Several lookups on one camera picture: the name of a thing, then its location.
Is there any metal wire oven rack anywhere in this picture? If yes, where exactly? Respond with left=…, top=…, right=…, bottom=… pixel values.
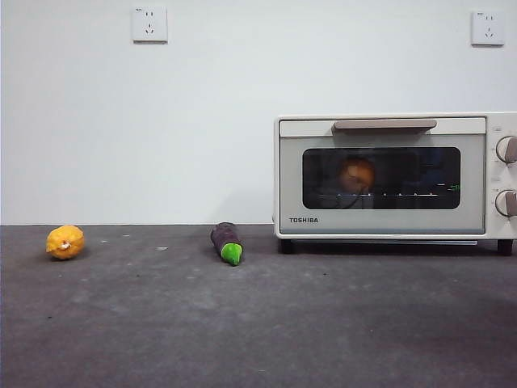
left=318, top=192, right=440, bottom=200

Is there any white wall socket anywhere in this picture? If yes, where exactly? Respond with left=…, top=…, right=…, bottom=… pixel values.
left=471, top=11, right=506, bottom=48
left=132, top=5, right=169, bottom=44

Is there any oven door with beige handle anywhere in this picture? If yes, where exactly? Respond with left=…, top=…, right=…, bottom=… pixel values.
left=277, top=116, right=488, bottom=236

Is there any white toaster oven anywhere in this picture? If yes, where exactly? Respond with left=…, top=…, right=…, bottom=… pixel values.
left=273, top=112, right=517, bottom=256

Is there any beige oven knob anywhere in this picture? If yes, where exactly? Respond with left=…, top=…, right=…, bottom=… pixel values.
left=494, top=188, right=517, bottom=217
left=495, top=136, right=517, bottom=165

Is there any purple eggplant with green stem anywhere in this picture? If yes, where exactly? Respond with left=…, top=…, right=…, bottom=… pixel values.
left=210, top=221, right=245, bottom=267

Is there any brown potato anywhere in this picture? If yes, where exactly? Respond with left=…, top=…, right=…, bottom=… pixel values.
left=338, top=156, right=376, bottom=192

